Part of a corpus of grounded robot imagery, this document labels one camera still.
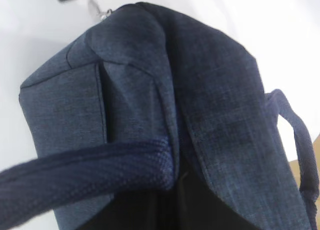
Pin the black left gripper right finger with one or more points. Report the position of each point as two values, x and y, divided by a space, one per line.
200 209

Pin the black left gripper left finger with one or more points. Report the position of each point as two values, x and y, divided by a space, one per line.
138 210

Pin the dark navy lunch bag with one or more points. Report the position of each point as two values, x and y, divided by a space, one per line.
144 95

